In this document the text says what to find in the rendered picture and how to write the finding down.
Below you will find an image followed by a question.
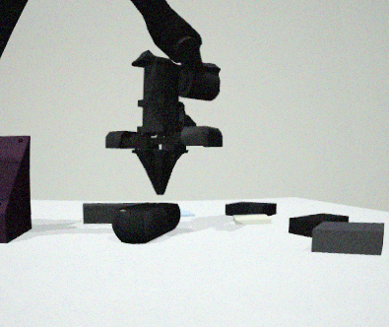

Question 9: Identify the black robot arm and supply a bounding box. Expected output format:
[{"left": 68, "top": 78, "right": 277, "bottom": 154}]
[{"left": 0, "top": 0, "right": 221, "bottom": 101}]

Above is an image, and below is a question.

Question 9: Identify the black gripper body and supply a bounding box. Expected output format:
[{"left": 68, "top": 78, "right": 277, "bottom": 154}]
[{"left": 105, "top": 92, "right": 223, "bottom": 150}]

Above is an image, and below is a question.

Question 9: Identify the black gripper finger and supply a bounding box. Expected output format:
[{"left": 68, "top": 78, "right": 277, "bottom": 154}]
[
  {"left": 154, "top": 149, "right": 189, "bottom": 195},
  {"left": 132, "top": 150, "right": 159, "bottom": 195}
]

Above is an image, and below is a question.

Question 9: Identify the dark grey switch controller unit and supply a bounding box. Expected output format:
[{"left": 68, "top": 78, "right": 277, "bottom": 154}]
[{"left": 111, "top": 202, "right": 180, "bottom": 244}]

